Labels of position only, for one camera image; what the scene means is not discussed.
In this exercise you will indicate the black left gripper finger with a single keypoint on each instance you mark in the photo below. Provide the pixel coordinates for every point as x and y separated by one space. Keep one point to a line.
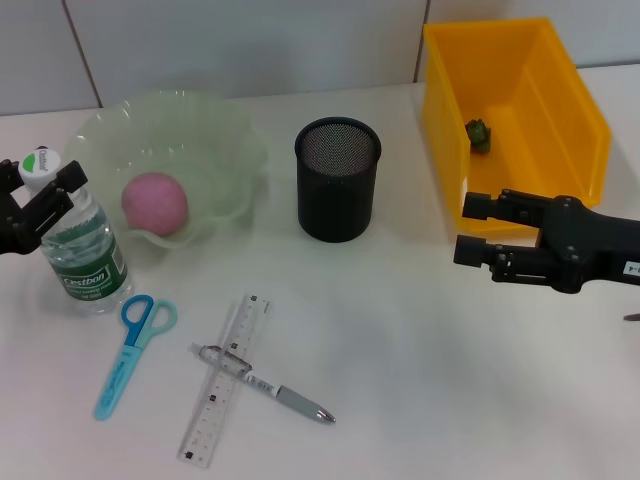
9 177
75 176

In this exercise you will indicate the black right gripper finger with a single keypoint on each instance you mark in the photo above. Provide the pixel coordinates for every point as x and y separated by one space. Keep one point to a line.
470 250
477 206

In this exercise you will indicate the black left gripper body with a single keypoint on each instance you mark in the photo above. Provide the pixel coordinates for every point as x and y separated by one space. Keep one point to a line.
10 230

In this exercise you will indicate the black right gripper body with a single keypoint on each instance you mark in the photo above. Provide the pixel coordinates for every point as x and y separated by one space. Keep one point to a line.
590 245

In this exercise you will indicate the green plastic scrap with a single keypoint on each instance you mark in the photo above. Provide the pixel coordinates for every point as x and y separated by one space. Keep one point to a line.
479 135

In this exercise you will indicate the pink peach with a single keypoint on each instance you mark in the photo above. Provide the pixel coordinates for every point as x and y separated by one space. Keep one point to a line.
155 202

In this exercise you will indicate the clear green-labelled water bottle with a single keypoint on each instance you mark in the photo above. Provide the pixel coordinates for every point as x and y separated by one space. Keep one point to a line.
85 280

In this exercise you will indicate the blue scissors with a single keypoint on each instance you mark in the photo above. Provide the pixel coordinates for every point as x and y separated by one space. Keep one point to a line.
117 380

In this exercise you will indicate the transparent plastic ruler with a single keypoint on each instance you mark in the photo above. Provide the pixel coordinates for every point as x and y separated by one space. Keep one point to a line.
210 415

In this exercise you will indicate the pale green glass fruit plate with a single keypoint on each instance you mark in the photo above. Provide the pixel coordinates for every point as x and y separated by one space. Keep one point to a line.
200 150

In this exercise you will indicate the grey and clear pen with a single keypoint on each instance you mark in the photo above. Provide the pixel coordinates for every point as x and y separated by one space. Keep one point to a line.
300 400

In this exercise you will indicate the yellow plastic bin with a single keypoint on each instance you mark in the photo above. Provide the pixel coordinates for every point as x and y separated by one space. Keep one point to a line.
550 150

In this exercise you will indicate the black mesh cup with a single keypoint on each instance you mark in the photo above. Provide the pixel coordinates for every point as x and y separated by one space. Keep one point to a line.
335 200

